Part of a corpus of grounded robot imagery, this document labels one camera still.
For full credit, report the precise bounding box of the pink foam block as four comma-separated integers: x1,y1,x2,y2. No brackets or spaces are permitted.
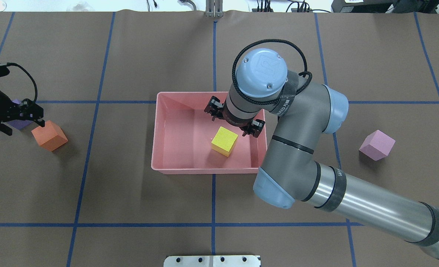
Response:
359,130,396,161

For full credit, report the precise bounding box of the aluminium frame post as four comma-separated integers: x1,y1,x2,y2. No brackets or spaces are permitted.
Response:
205,0,224,17

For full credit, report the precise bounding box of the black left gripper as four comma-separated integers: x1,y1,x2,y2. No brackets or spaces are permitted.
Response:
0,91,45,136

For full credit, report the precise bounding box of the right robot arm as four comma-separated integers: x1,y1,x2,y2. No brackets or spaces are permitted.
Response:
196,42,439,267

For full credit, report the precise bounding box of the purple foam block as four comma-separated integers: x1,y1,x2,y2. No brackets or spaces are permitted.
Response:
7,99,33,131

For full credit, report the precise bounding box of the yellow foam block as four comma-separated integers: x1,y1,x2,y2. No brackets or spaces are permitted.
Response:
211,126,238,157

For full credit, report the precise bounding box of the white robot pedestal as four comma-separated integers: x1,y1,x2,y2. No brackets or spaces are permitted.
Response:
163,255,262,267

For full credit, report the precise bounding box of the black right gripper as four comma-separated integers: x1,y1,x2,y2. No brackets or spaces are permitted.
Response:
204,96,265,138

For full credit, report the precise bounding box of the orange foam block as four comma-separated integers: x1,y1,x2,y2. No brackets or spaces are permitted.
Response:
31,121,68,152

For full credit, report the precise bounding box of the pink plastic bin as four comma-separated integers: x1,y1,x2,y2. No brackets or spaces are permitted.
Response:
151,92,267,175

